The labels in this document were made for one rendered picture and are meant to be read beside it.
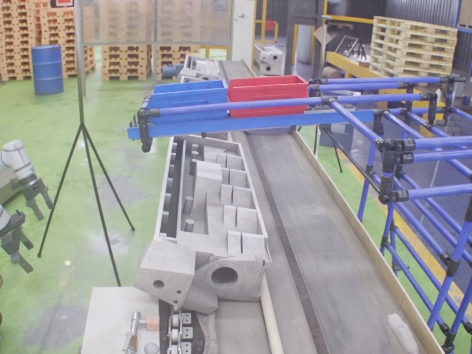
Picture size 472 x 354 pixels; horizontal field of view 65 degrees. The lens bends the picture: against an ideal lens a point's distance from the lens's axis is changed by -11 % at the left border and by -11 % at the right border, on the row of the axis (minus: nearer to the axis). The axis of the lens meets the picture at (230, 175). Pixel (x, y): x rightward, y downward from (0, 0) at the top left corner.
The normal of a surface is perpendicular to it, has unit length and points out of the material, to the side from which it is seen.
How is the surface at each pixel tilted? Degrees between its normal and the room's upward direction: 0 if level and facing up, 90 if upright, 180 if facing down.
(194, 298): 90
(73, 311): 0
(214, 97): 92
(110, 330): 0
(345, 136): 90
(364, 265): 1
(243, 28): 90
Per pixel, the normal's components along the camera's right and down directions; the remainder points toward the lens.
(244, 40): 0.07, 0.41
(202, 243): 0.21, -0.90
